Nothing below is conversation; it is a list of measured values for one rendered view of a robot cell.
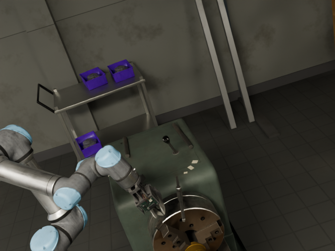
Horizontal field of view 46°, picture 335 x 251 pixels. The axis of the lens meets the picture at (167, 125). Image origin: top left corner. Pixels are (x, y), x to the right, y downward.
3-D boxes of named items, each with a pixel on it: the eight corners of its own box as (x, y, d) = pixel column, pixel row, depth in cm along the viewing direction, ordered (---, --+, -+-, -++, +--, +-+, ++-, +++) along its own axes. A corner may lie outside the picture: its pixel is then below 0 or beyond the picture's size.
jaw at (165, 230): (178, 235, 169) (155, 226, 164) (185, 227, 168) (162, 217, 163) (185, 254, 160) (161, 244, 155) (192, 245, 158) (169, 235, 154)
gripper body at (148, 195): (144, 216, 139) (123, 195, 134) (140, 202, 147) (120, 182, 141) (162, 203, 139) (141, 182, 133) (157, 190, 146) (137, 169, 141)
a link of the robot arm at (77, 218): (57, 248, 168) (-24, 145, 149) (78, 222, 179) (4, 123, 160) (76, 247, 161) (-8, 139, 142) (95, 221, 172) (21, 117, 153)
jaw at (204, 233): (191, 226, 169) (216, 213, 169) (196, 234, 171) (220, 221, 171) (199, 244, 159) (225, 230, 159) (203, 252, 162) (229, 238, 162)
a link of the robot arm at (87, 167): (64, 174, 136) (85, 169, 129) (83, 155, 144) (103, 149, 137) (77, 191, 138) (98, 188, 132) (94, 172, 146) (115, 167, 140)
